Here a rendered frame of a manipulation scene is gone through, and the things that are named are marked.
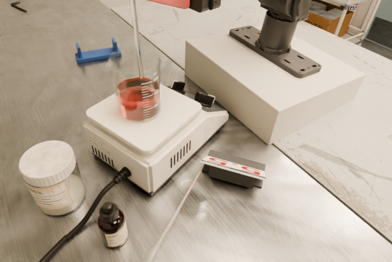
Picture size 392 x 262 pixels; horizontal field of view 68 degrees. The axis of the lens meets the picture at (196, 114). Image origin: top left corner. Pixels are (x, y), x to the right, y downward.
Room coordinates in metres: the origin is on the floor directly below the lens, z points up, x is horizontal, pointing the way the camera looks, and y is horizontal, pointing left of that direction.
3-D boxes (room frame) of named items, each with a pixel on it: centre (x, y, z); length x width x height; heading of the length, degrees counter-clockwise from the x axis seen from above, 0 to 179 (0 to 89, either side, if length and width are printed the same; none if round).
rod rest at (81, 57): (0.60, 0.24, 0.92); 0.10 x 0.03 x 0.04; 118
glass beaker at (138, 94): (0.31, 0.08, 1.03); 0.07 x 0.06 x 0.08; 135
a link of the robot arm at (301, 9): (0.54, -0.15, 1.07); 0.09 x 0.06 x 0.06; 41
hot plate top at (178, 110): (0.31, 0.07, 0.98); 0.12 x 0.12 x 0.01; 56
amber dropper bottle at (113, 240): (0.17, 0.09, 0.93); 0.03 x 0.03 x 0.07
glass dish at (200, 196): (0.24, 0.00, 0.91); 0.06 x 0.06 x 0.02
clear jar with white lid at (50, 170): (0.22, 0.17, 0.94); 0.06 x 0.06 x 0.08
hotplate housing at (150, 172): (0.33, 0.06, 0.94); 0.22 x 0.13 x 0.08; 146
